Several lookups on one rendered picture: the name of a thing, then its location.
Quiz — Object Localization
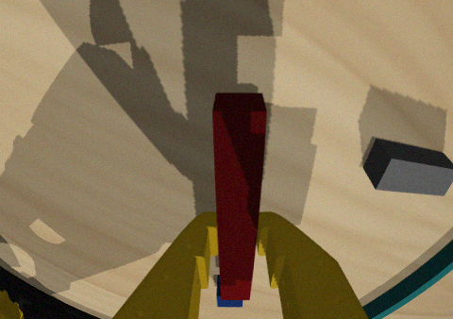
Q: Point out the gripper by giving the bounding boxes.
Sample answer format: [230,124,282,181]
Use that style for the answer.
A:
[112,211,368,319]

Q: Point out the dark red rod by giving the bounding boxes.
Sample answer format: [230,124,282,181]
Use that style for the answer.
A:
[212,92,267,300]

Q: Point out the turquoise rod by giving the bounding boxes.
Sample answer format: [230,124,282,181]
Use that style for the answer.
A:
[363,240,453,319]

